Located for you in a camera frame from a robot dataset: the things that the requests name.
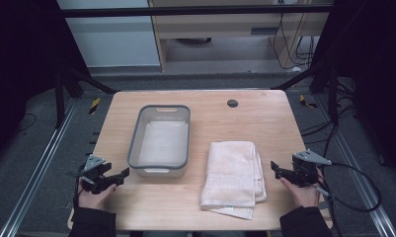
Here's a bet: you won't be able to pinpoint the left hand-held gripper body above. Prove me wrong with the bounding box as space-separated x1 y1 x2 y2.
76 153 120 196

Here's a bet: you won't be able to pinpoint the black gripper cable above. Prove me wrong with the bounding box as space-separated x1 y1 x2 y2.
66 169 86 209
315 161 383 237

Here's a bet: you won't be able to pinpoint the person's left hand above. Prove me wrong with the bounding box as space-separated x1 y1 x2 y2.
77 177 118 211

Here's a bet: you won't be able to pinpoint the yellow black floor tape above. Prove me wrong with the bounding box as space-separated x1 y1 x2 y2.
88 97 102 116
298 94 319 110

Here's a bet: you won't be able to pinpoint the black slanted stand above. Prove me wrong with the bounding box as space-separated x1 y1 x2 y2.
52 64 120 130
272 62 341 126

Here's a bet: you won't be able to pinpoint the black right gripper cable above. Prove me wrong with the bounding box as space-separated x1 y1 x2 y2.
315 161 383 237

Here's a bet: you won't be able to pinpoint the pale pink towel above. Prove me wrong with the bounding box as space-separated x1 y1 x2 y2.
198 140 268 221

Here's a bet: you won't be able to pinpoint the grey plastic basket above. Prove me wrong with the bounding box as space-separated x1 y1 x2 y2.
126 104 192 179

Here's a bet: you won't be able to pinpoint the metal floor rail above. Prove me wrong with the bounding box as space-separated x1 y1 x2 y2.
0 98 80 237
313 94 396 237

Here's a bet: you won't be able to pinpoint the light wooden desk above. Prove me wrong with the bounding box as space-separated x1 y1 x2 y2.
148 0 336 72

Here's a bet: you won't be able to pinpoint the thin black floor cable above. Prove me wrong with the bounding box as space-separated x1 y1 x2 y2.
15 113 38 135

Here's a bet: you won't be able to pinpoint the black floor cables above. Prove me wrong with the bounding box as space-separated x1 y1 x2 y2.
299 78 361 159

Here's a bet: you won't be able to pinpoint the white cabinet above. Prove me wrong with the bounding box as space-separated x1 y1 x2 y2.
55 0 162 69

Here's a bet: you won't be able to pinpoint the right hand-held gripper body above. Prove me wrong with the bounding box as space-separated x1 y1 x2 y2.
291 149 333 188

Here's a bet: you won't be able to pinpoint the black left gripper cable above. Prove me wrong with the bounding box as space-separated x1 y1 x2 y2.
66 169 86 209

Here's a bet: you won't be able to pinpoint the black horizontal frame bar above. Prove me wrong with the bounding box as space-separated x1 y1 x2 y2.
58 3 334 19

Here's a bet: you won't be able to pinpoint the black curtain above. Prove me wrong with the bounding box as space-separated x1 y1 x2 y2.
311 0 396 184
0 0 92 167

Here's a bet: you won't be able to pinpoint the person's right hand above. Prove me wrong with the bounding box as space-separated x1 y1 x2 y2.
278 168 325 209

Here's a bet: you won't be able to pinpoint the hanging black cables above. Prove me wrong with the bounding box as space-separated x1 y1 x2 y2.
272 12 319 71

